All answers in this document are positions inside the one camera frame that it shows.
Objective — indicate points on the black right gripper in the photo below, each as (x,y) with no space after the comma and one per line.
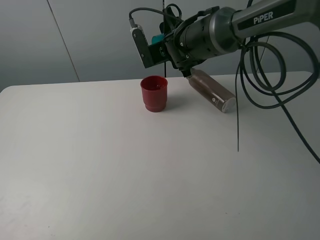
(188,45)

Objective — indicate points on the teal transparent plastic cup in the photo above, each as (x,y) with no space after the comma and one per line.
(157,38)

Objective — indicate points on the smoky brown transparent bottle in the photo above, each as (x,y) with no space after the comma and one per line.
(211,90)

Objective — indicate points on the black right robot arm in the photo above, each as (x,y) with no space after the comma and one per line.
(219,31)

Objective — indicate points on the red plastic cup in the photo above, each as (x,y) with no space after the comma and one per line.
(154,93)

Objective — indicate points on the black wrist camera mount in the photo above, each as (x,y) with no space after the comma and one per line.
(150,54)

